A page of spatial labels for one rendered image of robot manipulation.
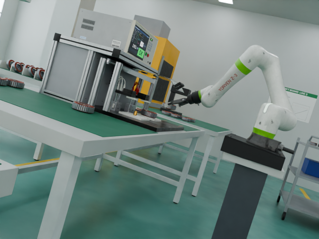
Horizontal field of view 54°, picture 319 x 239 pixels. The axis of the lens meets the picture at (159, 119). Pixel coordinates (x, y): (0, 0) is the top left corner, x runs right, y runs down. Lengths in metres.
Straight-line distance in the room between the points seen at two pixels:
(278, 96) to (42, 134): 1.45
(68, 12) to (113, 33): 4.12
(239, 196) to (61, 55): 1.30
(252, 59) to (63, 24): 4.48
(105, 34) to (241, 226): 1.36
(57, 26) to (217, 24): 3.50
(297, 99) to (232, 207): 5.47
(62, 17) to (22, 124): 5.10
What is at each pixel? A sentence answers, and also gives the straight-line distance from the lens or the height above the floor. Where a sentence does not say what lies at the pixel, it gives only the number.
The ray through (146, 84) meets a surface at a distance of 5.61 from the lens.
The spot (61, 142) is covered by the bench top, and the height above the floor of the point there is 0.72.
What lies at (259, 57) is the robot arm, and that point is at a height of 1.33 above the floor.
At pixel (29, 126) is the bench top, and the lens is 1.03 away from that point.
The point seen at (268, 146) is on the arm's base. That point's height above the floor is 0.84.
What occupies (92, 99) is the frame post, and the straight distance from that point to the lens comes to 1.80.
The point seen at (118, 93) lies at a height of 0.88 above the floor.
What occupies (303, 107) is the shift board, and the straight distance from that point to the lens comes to 7.16.
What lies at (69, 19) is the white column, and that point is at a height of 1.79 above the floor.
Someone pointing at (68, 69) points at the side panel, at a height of 0.93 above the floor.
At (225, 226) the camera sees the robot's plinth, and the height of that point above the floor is 0.34.
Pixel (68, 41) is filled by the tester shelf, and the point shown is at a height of 1.08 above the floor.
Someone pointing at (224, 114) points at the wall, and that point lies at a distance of 7.13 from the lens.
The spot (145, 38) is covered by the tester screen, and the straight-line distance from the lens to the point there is 2.08.
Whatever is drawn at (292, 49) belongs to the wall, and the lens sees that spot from 7.31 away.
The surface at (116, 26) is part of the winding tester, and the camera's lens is 1.96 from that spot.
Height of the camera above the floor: 0.93
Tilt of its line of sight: 4 degrees down
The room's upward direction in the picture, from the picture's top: 17 degrees clockwise
